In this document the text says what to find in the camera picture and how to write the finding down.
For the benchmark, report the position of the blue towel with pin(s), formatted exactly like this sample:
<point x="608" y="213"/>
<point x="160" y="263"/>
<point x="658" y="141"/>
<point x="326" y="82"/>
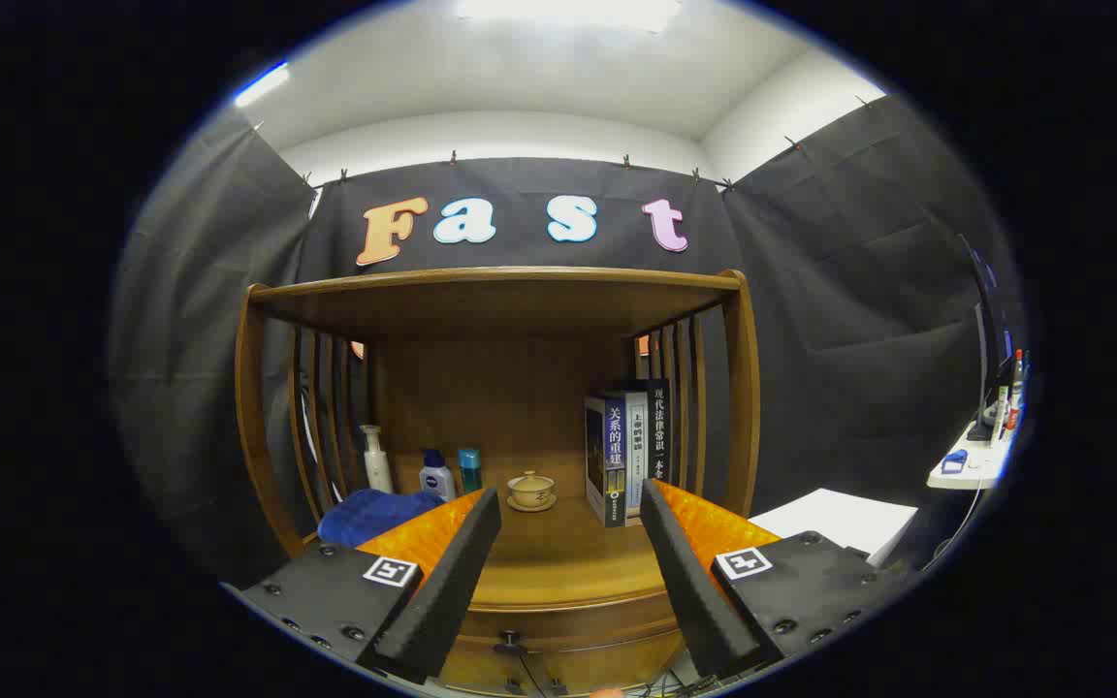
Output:
<point x="374" y="514"/>

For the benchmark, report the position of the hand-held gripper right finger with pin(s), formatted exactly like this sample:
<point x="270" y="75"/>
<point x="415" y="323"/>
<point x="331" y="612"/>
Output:
<point x="685" y="572"/>

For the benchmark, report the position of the white side table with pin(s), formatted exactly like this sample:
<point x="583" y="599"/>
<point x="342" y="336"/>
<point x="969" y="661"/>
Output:
<point x="980" y="465"/>

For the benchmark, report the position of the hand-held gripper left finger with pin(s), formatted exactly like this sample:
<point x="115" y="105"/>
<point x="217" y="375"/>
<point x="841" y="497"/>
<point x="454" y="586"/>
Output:
<point x="452" y="572"/>

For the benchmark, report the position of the wooden drawer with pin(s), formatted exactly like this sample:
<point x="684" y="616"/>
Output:
<point x="597" y="640"/>

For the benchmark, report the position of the white bottle blue cap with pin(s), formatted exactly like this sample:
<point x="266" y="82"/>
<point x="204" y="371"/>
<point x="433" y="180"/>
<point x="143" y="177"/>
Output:
<point x="436" y="480"/>

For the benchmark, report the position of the white box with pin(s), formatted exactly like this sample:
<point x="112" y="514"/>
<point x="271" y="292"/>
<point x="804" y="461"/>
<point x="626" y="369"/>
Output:
<point x="840" y="519"/>

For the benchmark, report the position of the black backdrop cloth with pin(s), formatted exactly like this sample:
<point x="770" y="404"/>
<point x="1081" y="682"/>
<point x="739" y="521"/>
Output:
<point x="859" y="339"/>

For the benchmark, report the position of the wooden countertop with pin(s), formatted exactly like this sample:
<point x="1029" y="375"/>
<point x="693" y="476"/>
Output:
<point x="568" y="553"/>

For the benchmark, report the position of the pale blue book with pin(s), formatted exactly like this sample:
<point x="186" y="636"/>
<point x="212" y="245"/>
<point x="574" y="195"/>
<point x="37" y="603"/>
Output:
<point x="636" y="456"/>

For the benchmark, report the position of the white pump bottle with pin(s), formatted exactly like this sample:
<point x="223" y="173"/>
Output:
<point x="378" y="470"/>

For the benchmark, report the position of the computer monitor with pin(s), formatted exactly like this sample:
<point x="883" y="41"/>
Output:
<point x="990" y="330"/>

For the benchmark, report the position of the red label bottle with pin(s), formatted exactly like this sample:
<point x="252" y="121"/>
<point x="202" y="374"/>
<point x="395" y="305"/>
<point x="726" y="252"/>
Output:
<point x="1017" y="388"/>

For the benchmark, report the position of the black book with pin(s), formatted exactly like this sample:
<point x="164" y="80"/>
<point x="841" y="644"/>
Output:
<point x="659" y="427"/>

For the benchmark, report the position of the small blue object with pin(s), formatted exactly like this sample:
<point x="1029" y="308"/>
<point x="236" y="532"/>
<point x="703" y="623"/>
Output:
<point x="954" y="460"/>

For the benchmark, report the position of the dark blue book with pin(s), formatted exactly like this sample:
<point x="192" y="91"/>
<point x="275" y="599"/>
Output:
<point x="614" y="465"/>

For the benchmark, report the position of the wooden cabinet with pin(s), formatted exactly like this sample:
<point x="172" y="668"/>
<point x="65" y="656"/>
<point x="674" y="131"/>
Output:
<point x="510" y="388"/>

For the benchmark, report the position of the white tube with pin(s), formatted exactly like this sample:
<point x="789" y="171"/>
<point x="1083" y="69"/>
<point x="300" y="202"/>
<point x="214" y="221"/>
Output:
<point x="1002" y="412"/>

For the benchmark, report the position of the teal bottle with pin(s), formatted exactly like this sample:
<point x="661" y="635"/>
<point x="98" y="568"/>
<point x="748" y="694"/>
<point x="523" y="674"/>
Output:
<point x="469" y="473"/>

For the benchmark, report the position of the beige lidded teacup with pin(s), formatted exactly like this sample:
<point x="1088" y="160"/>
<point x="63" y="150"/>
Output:
<point x="530" y="490"/>

